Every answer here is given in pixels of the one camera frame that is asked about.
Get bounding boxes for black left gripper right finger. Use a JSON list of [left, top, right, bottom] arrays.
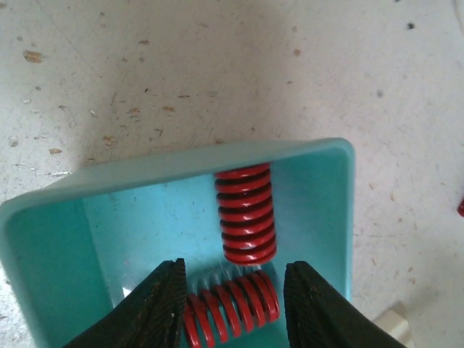
[[284, 261, 403, 348]]

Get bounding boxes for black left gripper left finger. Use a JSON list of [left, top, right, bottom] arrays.
[[65, 258, 187, 347]]

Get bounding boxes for long red spring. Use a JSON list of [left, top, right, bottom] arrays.
[[215, 162, 277, 266]]

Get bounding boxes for small red spring front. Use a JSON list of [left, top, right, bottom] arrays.
[[457, 199, 464, 217]]

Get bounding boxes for white peg board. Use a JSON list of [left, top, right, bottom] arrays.
[[373, 302, 415, 348]]

